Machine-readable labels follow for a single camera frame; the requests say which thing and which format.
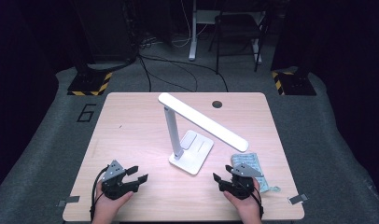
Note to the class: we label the white desk lamp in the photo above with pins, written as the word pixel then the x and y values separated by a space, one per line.
pixel 203 121

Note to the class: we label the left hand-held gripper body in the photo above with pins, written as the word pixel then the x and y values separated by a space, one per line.
pixel 116 186

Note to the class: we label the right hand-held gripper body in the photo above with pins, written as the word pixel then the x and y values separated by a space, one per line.
pixel 240 186

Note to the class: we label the black folding chair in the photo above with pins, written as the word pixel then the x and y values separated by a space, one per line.
pixel 237 28

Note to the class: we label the dark cabinet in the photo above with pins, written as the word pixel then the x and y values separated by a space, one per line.
pixel 106 31

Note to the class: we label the white desk frame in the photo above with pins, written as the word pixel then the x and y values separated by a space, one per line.
pixel 193 37

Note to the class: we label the person's right hand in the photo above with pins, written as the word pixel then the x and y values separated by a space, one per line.
pixel 248 210

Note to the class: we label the black tape floor marking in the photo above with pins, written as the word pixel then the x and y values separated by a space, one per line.
pixel 84 121

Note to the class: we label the black yellow striped stand base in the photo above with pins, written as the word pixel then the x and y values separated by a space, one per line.
pixel 296 84
pixel 88 82

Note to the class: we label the dark curtain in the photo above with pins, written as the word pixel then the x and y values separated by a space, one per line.
pixel 349 62
pixel 22 62

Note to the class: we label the person's left hand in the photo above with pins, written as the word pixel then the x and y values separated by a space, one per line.
pixel 106 208

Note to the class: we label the grey tape strip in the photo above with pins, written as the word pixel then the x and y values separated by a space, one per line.
pixel 298 199
pixel 68 200

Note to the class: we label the light green fluffy cloth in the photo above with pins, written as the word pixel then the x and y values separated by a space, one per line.
pixel 249 159

